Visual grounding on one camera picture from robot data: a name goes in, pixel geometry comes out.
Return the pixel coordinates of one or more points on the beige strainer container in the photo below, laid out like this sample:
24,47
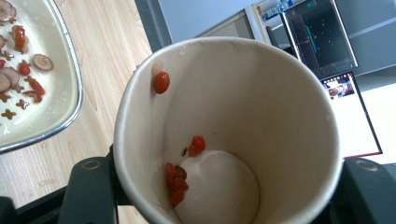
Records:
59,99

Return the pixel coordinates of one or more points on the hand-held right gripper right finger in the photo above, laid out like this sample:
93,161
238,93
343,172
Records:
369,193

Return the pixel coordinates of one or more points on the clump of red berries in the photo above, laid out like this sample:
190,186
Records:
176,185

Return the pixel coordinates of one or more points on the bright white screen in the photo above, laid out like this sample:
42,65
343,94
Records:
351,124

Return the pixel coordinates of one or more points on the dark monitor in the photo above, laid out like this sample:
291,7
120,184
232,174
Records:
323,37

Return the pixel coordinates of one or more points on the brown paper cup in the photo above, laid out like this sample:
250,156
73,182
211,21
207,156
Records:
249,109

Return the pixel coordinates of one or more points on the red berry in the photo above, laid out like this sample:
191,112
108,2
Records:
192,151
161,82
199,143

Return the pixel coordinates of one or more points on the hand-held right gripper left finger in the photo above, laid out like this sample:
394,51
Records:
90,193

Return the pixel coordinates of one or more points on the pile of berries and slices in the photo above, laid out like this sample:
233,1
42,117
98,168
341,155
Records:
18,40

